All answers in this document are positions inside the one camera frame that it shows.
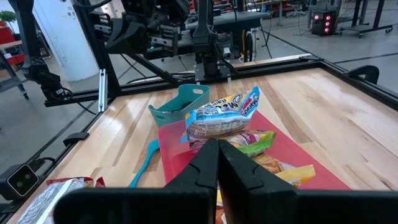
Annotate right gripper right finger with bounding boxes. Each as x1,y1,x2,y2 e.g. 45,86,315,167
218,139,398,224

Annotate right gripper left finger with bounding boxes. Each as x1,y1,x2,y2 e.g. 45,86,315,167
54,138,220,224

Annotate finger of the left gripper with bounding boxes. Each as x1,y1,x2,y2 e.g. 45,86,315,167
129,21,150,56
105,21,134,55

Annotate blue plastic spoon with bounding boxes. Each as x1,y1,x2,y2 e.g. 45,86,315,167
128,139,161,189

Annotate blue white ramen packet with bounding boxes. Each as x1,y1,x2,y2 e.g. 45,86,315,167
179,86,261,144

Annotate red white ramen packet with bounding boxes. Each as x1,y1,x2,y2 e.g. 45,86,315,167
17,176,106,224

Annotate red plastic tray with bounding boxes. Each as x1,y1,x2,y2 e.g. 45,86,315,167
157,110,352,191

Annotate silver aluminium bar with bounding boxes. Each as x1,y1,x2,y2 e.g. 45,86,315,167
98,68,108,113

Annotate white round column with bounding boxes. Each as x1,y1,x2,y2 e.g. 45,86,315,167
32,0,100,82

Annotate teal rectangular container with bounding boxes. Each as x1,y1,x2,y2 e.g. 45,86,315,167
148,83,211,128

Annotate black work table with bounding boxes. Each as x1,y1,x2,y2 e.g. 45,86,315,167
186,11,271,32

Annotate wooden workbench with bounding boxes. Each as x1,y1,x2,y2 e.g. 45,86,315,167
0,40,30,100

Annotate red storage bin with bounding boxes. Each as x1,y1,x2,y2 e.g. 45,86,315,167
0,21,25,65

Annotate green potted plant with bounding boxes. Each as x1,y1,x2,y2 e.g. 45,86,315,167
0,10,17,23

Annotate black computer red lights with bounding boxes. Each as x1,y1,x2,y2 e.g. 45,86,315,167
312,10,337,36

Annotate black rolling stand base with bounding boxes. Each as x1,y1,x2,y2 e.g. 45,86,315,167
338,0,394,39

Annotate small black frame clip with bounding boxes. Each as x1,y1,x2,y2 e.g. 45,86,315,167
63,131,90,147

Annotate black metal rig frame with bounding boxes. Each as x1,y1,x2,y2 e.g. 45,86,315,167
0,0,398,224

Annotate black table-level camera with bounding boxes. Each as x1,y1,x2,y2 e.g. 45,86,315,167
0,163,40,202

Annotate black frame bracket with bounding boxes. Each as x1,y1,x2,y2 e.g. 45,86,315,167
345,64,381,85

